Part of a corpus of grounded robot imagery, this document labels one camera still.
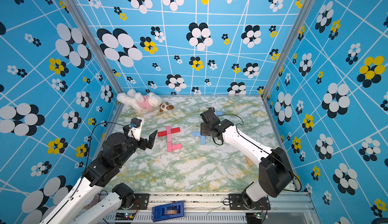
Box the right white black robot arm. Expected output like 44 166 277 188
200 108 295 209

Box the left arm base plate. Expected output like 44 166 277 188
129 193 150 210

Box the white pink plush toy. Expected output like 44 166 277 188
117 89 162 111

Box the red block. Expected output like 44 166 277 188
158 131 167 137
171 127 180 134

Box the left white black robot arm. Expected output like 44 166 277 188
41 126 158 224

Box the wooden block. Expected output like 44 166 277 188
245 156 255 167

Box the small brown white plush dog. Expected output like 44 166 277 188
159 102 174 113

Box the aluminium front rail frame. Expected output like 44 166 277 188
95 192 321 224

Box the blue box device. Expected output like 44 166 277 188
152 201 185 222

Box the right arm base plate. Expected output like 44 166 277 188
227 193 271 211

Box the right circuit board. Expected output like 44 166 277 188
246 213 262 221

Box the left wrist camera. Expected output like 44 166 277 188
127 117 144 141

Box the circuit board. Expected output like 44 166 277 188
115 212 136 221
246 213 262 221

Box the left circuit board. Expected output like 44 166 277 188
115 212 136 221

